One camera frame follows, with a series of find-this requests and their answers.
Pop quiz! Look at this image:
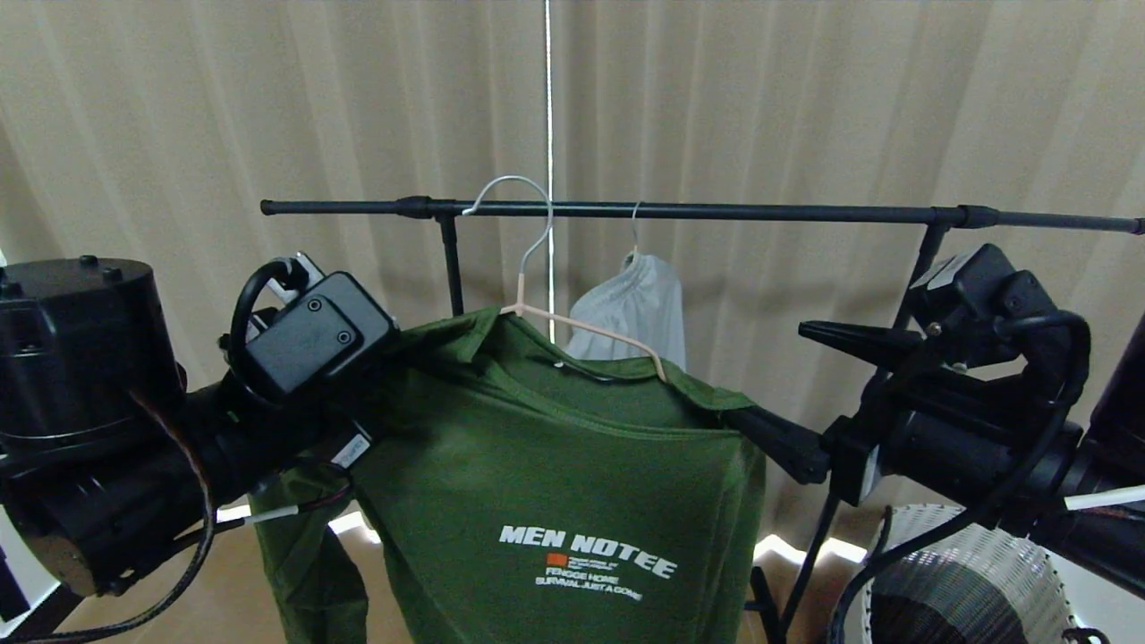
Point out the black clothes rack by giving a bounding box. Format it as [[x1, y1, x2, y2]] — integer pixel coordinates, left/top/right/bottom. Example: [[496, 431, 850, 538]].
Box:
[[259, 195, 1145, 644]]

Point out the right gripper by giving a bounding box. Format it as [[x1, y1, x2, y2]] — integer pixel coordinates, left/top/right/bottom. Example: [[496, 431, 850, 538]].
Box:
[[723, 320, 1083, 506]]

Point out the white laundry basket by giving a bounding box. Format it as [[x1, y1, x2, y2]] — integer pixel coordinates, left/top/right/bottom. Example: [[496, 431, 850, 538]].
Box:
[[859, 503, 1110, 644]]

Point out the black cable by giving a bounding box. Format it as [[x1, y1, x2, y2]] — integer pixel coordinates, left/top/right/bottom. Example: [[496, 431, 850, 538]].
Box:
[[827, 309, 1094, 644], [27, 501, 217, 644]]

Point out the beige curtain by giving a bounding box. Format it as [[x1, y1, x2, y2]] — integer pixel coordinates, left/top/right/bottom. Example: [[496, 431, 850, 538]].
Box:
[[0, 0, 1145, 573]]

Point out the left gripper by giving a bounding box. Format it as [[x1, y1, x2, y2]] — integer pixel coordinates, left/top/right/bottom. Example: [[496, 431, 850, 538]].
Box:
[[192, 358, 394, 511]]

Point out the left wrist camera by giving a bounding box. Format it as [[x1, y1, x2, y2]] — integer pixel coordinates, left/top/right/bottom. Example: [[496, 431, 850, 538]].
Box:
[[219, 253, 401, 405]]

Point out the green printed shirt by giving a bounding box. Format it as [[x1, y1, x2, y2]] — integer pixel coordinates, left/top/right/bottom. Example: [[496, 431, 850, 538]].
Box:
[[250, 307, 768, 644]]

